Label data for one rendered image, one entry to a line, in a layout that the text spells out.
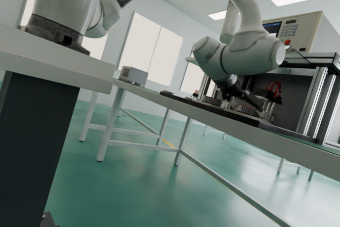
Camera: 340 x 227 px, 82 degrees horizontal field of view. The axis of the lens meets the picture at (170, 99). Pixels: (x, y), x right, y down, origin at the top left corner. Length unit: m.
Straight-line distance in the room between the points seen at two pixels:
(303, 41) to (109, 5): 0.87
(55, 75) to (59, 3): 0.21
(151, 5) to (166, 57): 1.50
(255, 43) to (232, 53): 0.07
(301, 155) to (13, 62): 0.71
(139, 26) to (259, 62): 5.30
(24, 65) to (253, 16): 0.63
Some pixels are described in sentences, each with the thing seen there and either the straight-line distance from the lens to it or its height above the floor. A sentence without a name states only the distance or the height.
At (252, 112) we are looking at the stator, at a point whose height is 0.80.
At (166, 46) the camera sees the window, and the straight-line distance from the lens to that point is 6.12.
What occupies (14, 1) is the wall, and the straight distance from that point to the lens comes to 5.40.
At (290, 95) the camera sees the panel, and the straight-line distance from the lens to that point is 1.17.
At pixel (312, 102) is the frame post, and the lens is 0.95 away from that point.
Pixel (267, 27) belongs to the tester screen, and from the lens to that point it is 1.25.
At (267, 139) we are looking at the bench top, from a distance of 0.60.
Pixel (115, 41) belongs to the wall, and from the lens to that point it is 5.50.
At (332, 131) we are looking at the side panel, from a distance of 1.21.
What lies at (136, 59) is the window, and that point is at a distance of 5.67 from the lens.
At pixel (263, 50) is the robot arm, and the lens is 0.59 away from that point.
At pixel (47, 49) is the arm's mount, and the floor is 0.79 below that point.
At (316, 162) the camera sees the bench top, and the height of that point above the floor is 0.72.
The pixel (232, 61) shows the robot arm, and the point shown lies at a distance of 0.63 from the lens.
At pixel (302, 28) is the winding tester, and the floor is 1.24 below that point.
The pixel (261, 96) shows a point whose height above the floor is 0.88.
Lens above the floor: 0.77
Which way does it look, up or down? 1 degrees down
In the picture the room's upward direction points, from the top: 17 degrees clockwise
